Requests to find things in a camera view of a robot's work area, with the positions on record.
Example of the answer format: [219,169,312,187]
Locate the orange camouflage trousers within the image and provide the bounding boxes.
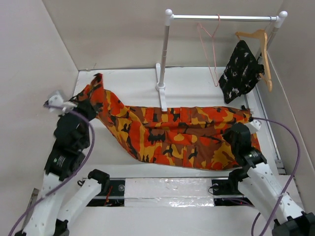
[73,72,261,171]

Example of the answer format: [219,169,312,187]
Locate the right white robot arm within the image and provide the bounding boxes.
[223,122,315,236]

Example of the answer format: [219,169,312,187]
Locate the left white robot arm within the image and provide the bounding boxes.
[9,98,110,236]

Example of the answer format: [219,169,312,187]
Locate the wooden clothes hanger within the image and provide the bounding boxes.
[235,29,273,92]

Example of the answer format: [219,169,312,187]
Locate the white metal clothes rack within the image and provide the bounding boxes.
[156,9,288,112]

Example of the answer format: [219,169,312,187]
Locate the black white patterned garment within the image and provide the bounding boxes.
[219,40,264,104]

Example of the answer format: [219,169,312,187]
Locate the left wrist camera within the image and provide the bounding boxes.
[44,90,77,115]

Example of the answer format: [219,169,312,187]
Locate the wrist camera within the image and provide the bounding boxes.
[247,119,261,134]
[44,90,77,115]

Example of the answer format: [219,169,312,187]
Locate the pink wire hanger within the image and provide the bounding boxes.
[196,14,221,88]

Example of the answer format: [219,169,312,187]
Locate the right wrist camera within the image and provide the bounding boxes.
[247,119,261,134]

